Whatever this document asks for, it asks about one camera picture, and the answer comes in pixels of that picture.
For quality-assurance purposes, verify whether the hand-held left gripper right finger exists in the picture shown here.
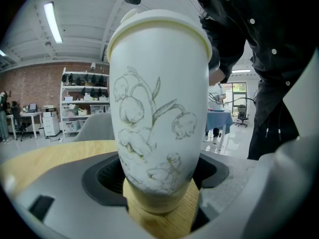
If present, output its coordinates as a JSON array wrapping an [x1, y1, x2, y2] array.
[[190, 47, 319, 239]]

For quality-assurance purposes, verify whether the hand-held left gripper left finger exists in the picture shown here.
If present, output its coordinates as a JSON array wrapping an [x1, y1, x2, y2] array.
[[4, 150, 160, 239]]

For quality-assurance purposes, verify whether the white lidded paper cup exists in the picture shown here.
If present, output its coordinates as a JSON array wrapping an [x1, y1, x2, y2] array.
[[109, 25, 210, 214]]

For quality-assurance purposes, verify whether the white cup lid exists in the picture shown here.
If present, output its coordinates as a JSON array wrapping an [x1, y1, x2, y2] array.
[[106, 8, 213, 65]]

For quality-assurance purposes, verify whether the round wooden table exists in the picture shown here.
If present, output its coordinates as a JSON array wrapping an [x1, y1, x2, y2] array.
[[0, 139, 201, 239]]

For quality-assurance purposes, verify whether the white drawer cabinet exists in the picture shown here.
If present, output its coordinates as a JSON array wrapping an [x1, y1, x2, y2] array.
[[42, 116, 61, 137]]

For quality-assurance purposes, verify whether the black office chair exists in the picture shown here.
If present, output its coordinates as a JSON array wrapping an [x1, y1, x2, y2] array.
[[11, 101, 32, 142], [235, 105, 250, 128]]

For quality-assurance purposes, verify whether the grey shell chair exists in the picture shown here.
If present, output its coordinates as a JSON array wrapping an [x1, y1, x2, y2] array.
[[73, 112, 116, 143]]

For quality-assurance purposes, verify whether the grey office printer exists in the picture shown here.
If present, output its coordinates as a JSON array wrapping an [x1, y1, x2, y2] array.
[[42, 105, 58, 118]]

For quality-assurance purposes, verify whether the white desk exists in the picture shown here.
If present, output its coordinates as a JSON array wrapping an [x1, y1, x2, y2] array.
[[6, 111, 43, 140]]

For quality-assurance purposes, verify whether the white shelf rack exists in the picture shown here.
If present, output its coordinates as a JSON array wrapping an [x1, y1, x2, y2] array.
[[61, 67, 111, 137]]

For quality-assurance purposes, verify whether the person in black shirt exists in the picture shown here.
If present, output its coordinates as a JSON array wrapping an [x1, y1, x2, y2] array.
[[185, 0, 319, 160]]

